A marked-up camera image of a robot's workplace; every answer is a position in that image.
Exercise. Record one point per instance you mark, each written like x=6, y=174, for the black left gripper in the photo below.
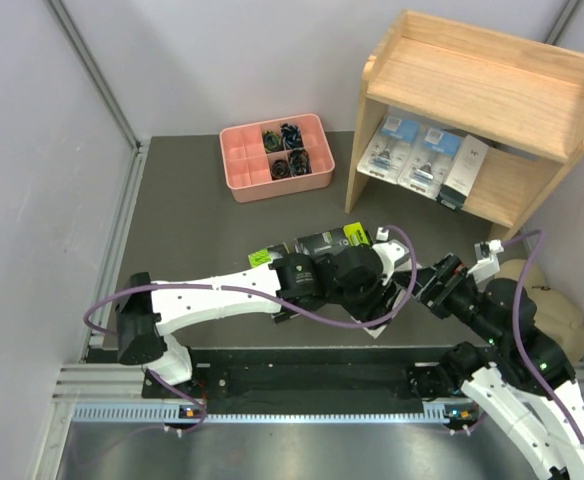
x=361, y=312

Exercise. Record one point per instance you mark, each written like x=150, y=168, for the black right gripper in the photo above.
x=450, y=271

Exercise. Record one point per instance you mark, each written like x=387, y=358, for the black green Gillette razor box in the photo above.
x=333, y=241

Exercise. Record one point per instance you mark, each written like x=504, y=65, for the white Harry's razor box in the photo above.
x=394, y=293

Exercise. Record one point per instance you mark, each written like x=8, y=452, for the black green face-print razor box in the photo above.
x=267, y=256

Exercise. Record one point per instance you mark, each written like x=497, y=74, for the white razor box dark end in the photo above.
x=466, y=165

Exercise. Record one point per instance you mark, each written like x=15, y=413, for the blue white razor blister pack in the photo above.
x=389, y=149

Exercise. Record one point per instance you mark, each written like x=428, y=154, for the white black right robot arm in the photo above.
x=523, y=380

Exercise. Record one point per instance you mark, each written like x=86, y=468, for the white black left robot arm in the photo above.
x=148, y=313

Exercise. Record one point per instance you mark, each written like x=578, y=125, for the light wooden two-tier shelf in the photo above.
x=525, y=96

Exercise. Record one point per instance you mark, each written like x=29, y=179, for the dark rolled tie in tray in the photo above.
x=299, y=162

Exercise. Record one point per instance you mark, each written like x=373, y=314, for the brown rolled tie in tray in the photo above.
x=280, y=169

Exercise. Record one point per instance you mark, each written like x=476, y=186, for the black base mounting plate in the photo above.
x=309, y=379

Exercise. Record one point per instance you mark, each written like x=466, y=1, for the beige baseball cap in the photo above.
x=557, y=315

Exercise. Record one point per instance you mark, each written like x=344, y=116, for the blue rolled tie in tray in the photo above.
x=291, y=136

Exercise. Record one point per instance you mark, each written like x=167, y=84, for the pink divided organizer tray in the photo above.
x=247, y=165

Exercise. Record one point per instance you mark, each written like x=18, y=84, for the green rolled tie in tray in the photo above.
x=272, y=141

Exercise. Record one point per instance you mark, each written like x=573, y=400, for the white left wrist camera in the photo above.
x=393, y=254

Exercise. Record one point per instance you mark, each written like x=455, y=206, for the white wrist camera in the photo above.
x=487, y=262
x=393, y=254

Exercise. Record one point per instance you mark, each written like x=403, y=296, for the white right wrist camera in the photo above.
x=487, y=262

